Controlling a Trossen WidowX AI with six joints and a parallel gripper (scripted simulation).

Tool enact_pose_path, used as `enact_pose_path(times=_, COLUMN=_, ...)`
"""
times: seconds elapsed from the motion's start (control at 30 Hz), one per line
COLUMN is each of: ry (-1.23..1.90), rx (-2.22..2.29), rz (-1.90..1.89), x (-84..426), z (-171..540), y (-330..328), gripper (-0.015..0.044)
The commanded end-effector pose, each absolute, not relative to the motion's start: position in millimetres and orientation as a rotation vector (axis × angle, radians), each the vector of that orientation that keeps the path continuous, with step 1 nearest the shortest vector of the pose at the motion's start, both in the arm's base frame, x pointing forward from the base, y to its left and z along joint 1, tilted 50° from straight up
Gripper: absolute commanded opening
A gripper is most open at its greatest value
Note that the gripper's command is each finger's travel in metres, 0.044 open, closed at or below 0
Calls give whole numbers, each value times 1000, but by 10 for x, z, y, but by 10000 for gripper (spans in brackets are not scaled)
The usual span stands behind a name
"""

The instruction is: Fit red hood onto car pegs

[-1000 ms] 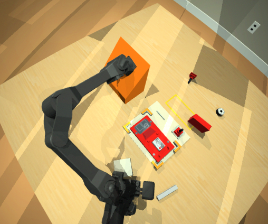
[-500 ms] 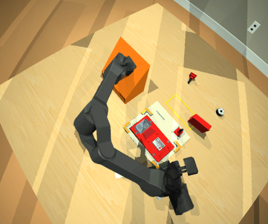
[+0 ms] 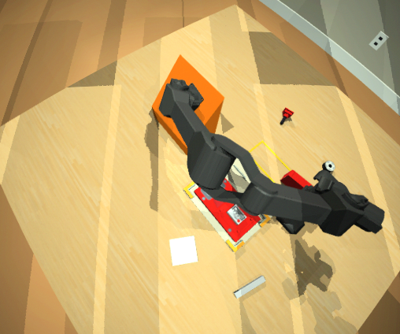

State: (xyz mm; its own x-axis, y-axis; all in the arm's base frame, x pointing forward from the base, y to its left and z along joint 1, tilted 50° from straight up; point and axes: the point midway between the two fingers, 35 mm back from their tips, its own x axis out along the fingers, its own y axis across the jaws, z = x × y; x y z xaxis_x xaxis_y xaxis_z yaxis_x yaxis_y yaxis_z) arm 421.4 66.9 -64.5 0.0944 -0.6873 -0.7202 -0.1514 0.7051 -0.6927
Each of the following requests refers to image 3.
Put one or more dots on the white square tile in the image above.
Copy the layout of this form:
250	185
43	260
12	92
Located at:
183	250

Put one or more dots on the black toy car wheel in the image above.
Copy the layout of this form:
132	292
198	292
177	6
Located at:
329	166

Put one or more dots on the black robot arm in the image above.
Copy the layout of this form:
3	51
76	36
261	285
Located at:
210	156

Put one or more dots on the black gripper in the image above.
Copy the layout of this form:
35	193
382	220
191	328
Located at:
293	226

